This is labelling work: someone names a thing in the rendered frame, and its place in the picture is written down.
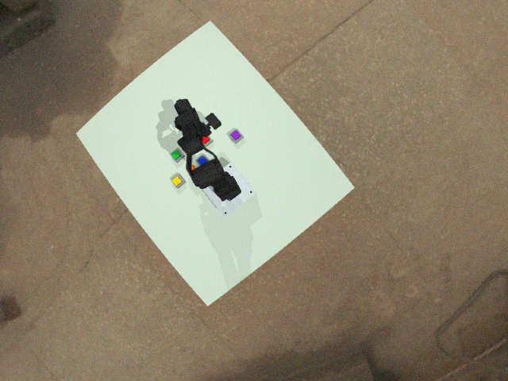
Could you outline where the purple button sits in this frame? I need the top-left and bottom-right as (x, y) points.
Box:
(229, 128), (244, 144)

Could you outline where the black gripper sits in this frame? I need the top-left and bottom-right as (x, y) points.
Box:
(177, 113), (221, 152)

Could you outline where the green button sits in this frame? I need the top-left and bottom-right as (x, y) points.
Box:
(171, 148), (185, 163)

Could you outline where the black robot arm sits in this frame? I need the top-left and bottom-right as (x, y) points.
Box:
(174, 98), (241, 202)

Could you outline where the red button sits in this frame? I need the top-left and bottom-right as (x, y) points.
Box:
(202, 136), (213, 148)

